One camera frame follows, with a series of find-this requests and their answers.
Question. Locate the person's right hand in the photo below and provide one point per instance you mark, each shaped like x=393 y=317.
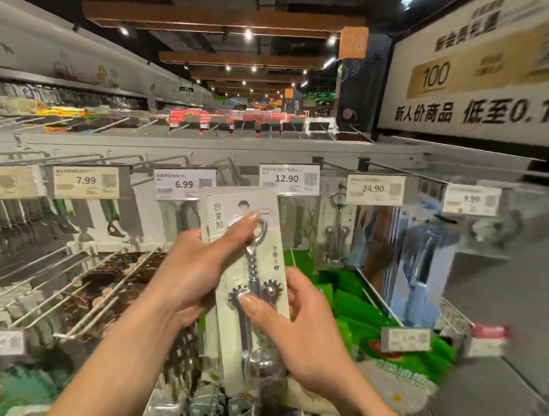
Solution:
x=313 y=334

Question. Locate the person's left hand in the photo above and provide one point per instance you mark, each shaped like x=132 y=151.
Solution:
x=202 y=274

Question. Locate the corkscrew packet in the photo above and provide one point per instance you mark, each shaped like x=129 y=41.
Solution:
x=268 y=206
x=336 y=236

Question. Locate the kitchen tools display rack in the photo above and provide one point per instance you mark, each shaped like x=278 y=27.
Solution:
x=480 y=300

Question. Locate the group of green packets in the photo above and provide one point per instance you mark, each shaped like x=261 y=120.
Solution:
x=360 y=317

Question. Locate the rows of hanging utensil packets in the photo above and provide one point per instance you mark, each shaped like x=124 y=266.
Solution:
x=103 y=283

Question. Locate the blue card packets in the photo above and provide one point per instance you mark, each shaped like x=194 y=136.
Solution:
x=412 y=266

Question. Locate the round steel cutter packet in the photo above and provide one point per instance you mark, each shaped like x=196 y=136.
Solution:
x=506 y=224

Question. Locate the black chalkboard pillar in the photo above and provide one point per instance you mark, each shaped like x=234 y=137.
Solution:
x=365 y=86

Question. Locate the white promo sign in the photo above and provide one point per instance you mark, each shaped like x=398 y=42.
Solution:
x=403 y=94

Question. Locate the orange aisle number sign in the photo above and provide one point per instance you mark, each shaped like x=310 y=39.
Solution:
x=353 y=43

